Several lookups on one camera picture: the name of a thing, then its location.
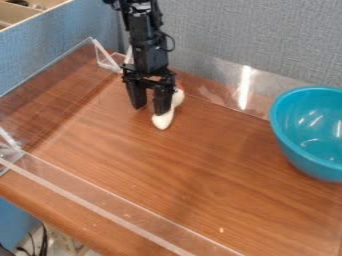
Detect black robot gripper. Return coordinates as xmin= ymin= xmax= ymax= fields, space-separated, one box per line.
xmin=122 ymin=41 xmax=175 ymax=116

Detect white plush mushroom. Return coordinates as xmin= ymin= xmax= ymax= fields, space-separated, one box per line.
xmin=151 ymin=87 xmax=184 ymax=130

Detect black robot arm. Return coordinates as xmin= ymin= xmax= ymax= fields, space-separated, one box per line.
xmin=101 ymin=0 xmax=176 ymax=116

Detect blue plastic bowl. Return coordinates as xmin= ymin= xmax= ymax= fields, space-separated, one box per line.
xmin=268 ymin=86 xmax=342 ymax=183

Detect clear acrylic back barrier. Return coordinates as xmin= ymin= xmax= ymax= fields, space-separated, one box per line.
xmin=171 ymin=49 xmax=307 ymax=119

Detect clear acrylic barrier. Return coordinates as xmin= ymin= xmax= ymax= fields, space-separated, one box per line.
xmin=0 ymin=151 xmax=242 ymax=256
xmin=171 ymin=49 xmax=307 ymax=119

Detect wooden shelf unit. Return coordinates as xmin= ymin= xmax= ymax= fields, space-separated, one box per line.
xmin=0 ymin=0 xmax=73 ymax=32

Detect clear acrylic front barrier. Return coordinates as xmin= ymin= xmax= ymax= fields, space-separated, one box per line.
xmin=0 ymin=151 xmax=242 ymax=256

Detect clear acrylic corner bracket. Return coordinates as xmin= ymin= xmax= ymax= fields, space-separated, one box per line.
xmin=91 ymin=35 xmax=140 ymax=74

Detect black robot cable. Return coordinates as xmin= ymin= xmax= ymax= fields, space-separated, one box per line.
xmin=159 ymin=31 xmax=176 ymax=53

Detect clear acrylic left bracket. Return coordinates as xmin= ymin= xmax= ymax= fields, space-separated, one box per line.
xmin=0 ymin=126 xmax=24 ymax=177

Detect black floor cables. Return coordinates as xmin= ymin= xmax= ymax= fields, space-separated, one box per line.
xmin=0 ymin=223 xmax=51 ymax=256

